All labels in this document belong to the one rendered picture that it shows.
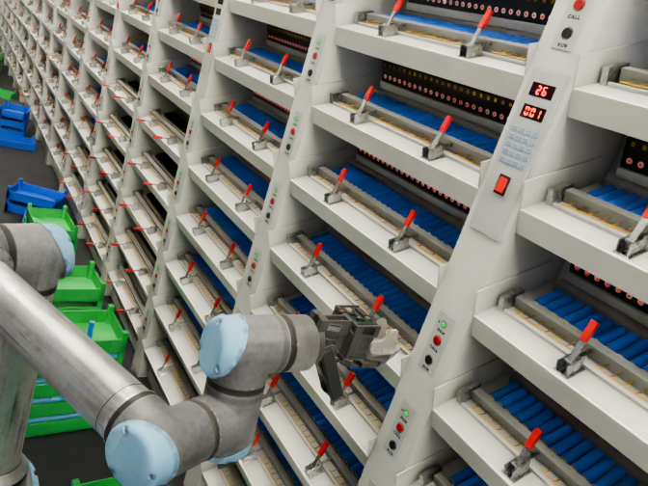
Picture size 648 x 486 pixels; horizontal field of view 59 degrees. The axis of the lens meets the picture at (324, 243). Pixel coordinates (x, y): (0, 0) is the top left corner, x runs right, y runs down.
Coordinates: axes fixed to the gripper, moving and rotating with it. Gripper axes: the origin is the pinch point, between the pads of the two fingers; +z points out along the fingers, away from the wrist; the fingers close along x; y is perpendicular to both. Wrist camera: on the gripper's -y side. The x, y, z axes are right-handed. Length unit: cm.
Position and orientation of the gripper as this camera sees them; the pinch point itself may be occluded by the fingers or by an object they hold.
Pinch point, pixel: (392, 348)
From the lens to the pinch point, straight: 107.3
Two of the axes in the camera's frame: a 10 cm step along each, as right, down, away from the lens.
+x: -5.0, -4.3, 7.5
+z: 8.1, 0.7, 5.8
